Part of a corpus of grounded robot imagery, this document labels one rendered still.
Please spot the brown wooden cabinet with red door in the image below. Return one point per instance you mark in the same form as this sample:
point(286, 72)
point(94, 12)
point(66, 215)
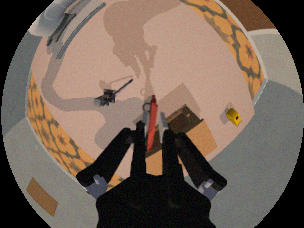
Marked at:
point(198, 133)

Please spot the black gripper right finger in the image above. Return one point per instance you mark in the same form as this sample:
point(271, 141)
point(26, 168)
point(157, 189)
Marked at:
point(198, 168)

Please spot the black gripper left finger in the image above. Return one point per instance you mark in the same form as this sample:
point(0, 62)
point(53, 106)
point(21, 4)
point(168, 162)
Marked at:
point(94, 177)

